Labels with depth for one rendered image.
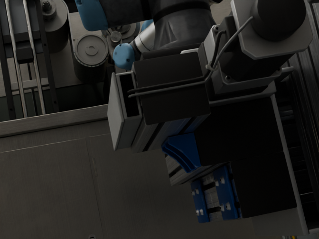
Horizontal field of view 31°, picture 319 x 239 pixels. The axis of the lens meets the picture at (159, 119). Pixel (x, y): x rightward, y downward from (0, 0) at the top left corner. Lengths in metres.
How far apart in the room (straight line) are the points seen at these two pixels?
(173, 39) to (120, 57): 0.60
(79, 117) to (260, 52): 1.10
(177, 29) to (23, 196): 0.83
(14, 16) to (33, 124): 0.47
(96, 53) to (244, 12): 1.43
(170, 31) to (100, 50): 1.01
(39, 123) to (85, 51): 0.46
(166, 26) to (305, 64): 0.30
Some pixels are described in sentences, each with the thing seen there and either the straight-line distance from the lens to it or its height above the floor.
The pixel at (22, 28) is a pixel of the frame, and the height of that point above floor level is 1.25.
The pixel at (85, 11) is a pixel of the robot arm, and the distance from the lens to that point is 1.13.
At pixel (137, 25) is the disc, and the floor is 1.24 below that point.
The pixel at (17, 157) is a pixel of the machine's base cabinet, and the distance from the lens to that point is 1.73.
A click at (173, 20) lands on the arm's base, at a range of 1.09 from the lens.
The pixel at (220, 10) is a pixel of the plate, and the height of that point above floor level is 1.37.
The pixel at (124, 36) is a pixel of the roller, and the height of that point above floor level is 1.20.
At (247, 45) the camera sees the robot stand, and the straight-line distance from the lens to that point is 0.67.
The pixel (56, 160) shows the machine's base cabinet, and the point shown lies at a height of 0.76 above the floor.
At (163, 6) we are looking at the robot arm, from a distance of 1.11.
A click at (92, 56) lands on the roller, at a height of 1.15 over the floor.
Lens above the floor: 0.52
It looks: 10 degrees up
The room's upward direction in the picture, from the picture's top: 12 degrees counter-clockwise
